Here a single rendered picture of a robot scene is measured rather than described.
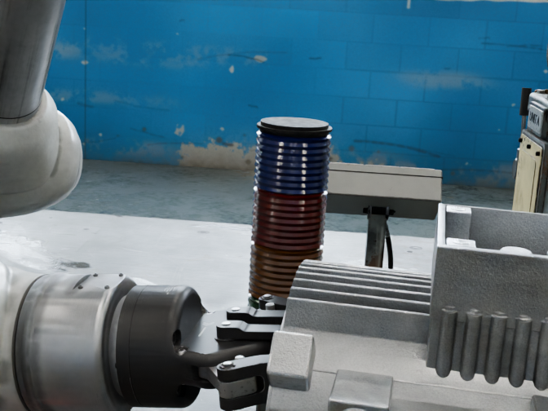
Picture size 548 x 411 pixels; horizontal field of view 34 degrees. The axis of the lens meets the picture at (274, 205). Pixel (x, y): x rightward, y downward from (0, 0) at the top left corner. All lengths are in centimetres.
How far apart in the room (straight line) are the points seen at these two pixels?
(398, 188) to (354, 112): 533
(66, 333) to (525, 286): 26
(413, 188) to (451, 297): 80
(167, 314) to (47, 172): 74
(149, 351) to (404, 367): 15
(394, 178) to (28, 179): 50
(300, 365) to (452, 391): 8
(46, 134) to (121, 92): 556
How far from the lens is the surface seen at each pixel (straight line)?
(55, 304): 55
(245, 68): 658
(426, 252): 191
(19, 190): 125
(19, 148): 119
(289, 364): 47
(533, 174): 161
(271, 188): 69
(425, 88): 659
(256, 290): 72
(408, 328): 49
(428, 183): 127
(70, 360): 54
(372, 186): 126
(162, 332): 52
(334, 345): 49
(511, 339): 48
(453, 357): 48
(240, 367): 49
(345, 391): 45
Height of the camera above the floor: 132
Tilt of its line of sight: 14 degrees down
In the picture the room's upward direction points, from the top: 3 degrees clockwise
